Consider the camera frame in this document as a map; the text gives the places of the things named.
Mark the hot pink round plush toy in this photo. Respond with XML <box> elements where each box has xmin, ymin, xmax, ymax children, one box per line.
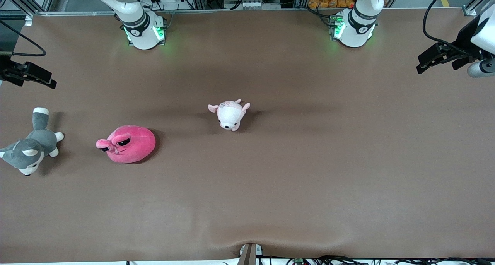
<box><xmin>96</xmin><ymin>125</ymin><xmax>156</xmax><ymax>164</ymax></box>

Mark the aluminium corner profile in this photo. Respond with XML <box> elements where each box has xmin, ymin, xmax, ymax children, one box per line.
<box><xmin>462</xmin><ymin>0</ymin><xmax>495</xmax><ymax>16</ymax></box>

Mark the grey and white plush husky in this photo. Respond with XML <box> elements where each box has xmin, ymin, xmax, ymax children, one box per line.
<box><xmin>0</xmin><ymin>107</ymin><xmax>65</xmax><ymax>176</ymax></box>

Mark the white and pink plush dog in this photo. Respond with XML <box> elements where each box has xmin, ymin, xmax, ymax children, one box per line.
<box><xmin>208</xmin><ymin>99</ymin><xmax>251</xmax><ymax>132</ymax></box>

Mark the brown table mat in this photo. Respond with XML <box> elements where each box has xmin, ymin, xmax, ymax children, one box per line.
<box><xmin>0</xmin><ymin>8</ymin><xmax>495</xmax><ymax>263</ymax></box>

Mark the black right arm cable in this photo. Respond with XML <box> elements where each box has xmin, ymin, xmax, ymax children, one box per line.
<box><xmin>0</xmin><ymin>20</ymin><xmax>47</xmax><ymax>57</ymax></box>

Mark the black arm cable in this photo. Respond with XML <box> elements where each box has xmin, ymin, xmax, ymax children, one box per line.
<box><xmin>422</xmin><ymin>0</ymin><xmax>495</xmax><ymax>58</ymax></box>
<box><xmin>0</xmin><ymin>20</ymin><xmax>47</xmax><ymax>57</ymax></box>

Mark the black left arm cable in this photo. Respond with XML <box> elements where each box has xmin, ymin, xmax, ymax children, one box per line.
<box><xmin>422</xmin><ymin>0</ymin><xmax>495</xmax><ymax>58</ymax></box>

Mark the silver table edge rail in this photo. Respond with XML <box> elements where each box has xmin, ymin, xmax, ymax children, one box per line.
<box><xmin>34</xmin><ymin>8</ymin><xmax>464</xmax><ymax>16</ymax></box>

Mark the black cable bundle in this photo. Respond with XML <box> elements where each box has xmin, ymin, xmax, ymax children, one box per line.
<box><xmin>286</xmin><ymin>255</ymin><xmax>495</xmax><ymax>265</ymax></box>

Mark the grey table clamp bracket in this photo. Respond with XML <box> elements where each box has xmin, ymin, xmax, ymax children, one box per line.
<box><xmin>237</xmin><ymin>243</ymin><xmax>263</xmax><ymax>265</ymax></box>

